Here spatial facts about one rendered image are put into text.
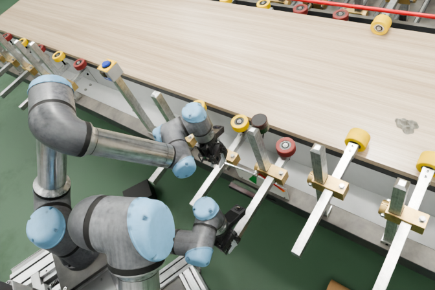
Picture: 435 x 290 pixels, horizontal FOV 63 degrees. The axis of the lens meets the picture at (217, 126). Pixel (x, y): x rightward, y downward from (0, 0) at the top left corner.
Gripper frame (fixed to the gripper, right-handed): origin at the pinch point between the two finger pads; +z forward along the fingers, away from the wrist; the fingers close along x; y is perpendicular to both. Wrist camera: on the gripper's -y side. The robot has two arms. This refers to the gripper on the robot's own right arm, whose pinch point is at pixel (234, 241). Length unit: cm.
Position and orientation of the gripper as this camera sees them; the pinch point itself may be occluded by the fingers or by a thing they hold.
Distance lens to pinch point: 142.0
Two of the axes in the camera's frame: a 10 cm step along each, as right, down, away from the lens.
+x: 7.9, 3.1, -5.4
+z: 2.8, 6.0, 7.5
